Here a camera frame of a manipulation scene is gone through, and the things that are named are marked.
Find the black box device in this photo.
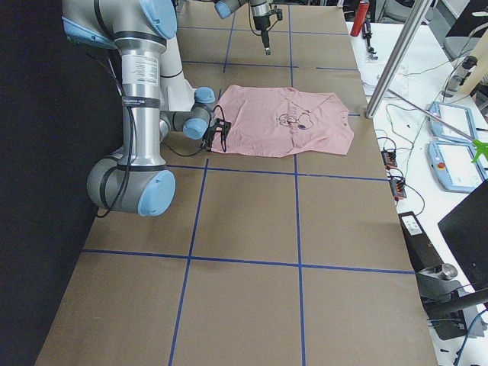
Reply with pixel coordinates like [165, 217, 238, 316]
[398, 211, 444, 272]

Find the teach pendant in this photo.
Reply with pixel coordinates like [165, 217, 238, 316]
[427, 140, 487, 194]
[429, 101, 477, 143]

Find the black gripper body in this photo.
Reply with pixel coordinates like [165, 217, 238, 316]
[251, 3, 283, 56]
[201, 118, 232, 153]

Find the teach pendant far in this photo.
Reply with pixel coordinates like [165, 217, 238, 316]
[429, 101, 477, 143]

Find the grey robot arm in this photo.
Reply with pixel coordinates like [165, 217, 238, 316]
[63, 1, 226, 217]
[211, 0, 283, 56]

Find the black monitor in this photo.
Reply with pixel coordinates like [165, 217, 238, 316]
[438, 182, 488, 290]

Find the red bottle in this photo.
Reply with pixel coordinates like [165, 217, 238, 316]
[350, 0, 370, 37]

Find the teach pendant near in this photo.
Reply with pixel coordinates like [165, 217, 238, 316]
[427, 140, 487, 194]

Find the pink Snoopy t-shirt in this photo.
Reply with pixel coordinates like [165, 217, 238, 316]
[211, 85, 354, 158]

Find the orange black relay module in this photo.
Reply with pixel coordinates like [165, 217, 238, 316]
[380, 149, 397, 170]

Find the green clamp tool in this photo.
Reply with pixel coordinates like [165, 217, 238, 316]
[471, 140, 488, 163]

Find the black camera stand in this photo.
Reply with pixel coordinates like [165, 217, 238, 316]
[416, 265, 487, 340]

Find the aluminium frame post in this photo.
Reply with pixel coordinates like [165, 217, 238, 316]
[364, 1, 431, 119]

